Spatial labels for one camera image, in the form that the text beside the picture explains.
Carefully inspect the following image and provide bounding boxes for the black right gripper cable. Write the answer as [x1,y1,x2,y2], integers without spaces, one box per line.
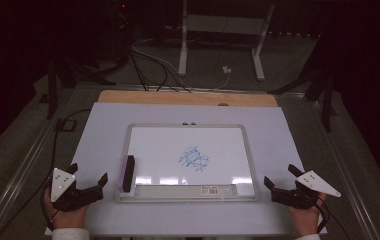
[314,194,353,240]

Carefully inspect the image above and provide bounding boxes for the person's white sleeve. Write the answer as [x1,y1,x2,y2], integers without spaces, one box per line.
[294,233,322,240]
[51,227,90,240]

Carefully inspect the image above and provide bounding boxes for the person's right hand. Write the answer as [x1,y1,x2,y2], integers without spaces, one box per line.
[285,192,328,237]

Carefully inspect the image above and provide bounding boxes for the black square floor plate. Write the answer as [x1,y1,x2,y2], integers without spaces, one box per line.
[54,118,78,132]

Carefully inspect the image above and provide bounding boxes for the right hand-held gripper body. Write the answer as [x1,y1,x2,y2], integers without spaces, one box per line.
[270,170,342,211]

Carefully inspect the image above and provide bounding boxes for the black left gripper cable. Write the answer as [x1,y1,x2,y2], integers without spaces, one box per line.
[0,108,93,240]

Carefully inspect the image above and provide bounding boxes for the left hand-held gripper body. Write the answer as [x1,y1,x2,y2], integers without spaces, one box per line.
[50,167,105,213]

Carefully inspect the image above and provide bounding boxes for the white table cover sheet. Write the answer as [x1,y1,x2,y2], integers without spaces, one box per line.
[44,101,329,238]

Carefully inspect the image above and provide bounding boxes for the aluminium frame rail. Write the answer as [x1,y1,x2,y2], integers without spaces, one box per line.
[0,87,78,240]
[309,99,380,240]

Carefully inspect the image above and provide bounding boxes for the black and purple whiteboard eraser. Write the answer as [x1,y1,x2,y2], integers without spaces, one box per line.
[119,154,137,194]

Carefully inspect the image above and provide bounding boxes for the person's left white sleeve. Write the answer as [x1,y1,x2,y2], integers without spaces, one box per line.
[51,227,90,240]

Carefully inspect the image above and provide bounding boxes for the person's left hand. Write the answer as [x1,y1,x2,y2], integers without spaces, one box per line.
[42,186,91,231]

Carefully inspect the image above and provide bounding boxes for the black tripod stand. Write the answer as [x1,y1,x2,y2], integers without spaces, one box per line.
[267,64,338,133]
[45,54,116,121]

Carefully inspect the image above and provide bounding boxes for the silver-framed whiteboard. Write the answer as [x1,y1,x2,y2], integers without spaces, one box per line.
[113,123,262,204]

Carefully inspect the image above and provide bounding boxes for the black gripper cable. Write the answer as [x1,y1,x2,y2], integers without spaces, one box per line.
[314,194,353,240]
[0,108,93,240]

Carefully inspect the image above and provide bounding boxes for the black floor cables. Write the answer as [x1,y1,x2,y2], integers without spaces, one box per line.
[127,49,193,94]

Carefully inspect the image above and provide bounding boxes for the white cable with plug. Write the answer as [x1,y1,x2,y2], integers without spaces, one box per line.
[130,44,233,92]

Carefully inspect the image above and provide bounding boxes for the person's right white sleeve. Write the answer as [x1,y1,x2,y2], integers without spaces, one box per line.
[294,233,322,240]

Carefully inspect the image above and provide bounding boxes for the grey metal stand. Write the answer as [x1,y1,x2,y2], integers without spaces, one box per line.
[177,0,276,82]

